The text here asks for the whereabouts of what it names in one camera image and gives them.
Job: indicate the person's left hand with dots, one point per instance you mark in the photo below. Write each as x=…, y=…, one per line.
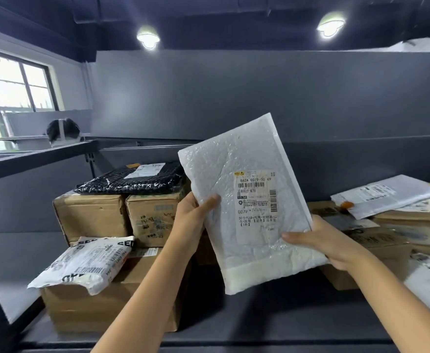
x=189, y=224

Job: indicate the person's right hand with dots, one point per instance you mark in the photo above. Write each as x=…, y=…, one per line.
x=332, y=246

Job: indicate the white label tall cardboard box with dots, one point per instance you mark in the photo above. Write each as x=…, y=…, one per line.
x=149, y=220

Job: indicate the black printed small cardboard box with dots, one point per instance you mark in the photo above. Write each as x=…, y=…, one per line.
x=387, y=242

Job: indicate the black bubble mailer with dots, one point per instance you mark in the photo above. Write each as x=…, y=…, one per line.
x=127, y=181

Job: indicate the dark grey metal shelving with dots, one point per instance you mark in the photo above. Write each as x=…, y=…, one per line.
x=310, y=319
x=16, y=202

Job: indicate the white orange-tab poly mailer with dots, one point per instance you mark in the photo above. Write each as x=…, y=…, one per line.
x=402, y=191

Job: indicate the white bubble mailer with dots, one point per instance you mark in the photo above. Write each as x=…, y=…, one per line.
x=244, y=150

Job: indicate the medium brown cardboard box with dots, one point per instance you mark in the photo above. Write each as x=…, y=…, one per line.
x=90, y=216

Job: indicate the white black-lettered poly bag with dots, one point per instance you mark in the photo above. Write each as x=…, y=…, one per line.
x=82, y=264

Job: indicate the red logo cardboard box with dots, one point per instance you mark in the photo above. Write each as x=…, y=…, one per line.
x=71, y=308

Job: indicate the person's left forearm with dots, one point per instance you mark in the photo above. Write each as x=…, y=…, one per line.
x=138, y=308

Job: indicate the person's right forearm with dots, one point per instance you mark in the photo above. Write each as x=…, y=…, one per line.
x=402, y=308

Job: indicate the grid pane window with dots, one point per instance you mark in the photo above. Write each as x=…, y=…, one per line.
x=5, y=88

